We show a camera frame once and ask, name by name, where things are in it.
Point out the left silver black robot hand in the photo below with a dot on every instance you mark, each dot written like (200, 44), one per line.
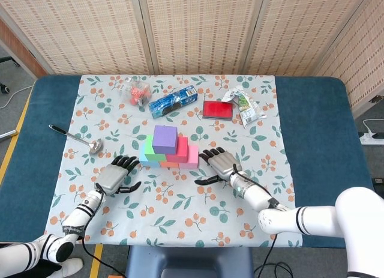
(112, 177)

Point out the light blue foam block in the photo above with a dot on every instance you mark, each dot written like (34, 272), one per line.
(143, 158)

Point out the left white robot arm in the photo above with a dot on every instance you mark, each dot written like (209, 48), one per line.
(75, 221)

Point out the black equipment box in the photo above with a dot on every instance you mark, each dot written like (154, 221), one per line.
(379, 185)

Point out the orange foam block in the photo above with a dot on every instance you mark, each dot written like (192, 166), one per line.
(168, 164)

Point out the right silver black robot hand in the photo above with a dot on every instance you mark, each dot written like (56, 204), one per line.
(222, 165)

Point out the white power strip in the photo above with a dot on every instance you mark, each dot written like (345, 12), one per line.
(372, 139)

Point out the bamboo folding screen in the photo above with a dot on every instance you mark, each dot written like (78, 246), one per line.
(195, 29)

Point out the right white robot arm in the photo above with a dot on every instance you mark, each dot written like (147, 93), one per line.
(300, 218)

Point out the blue cookie box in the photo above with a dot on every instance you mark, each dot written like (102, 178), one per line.
(174, 102)

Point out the magenta red foam block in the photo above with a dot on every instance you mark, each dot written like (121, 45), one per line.
(181, 152)

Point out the black office chair base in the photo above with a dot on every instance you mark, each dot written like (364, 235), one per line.
(4, 88)

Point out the flat red case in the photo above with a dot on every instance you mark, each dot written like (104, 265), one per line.
(217, 110)

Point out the clear bag red contents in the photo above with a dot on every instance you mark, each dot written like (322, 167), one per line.
(136, 92)

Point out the floral fruit print tablecloth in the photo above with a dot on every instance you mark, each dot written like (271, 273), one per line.
(192, 206)

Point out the white shoe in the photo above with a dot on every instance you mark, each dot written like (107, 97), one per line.
(72, 266)

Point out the crumpled green white snack packet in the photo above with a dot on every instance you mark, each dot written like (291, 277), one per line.
(246, 105)

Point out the grey metal bar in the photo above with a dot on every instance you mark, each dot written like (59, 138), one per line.
(7, 135)

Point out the black trouser leg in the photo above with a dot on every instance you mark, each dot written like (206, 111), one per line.
(42, 267)

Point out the pink foam block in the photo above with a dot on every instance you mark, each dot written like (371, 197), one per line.
(193, 159)

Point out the green foam block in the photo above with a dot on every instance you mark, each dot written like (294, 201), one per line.
(149, 153)

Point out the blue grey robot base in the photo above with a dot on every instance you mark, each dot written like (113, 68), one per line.
(192, 263)

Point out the purple foam block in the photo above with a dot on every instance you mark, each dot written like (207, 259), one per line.
(165, 140)

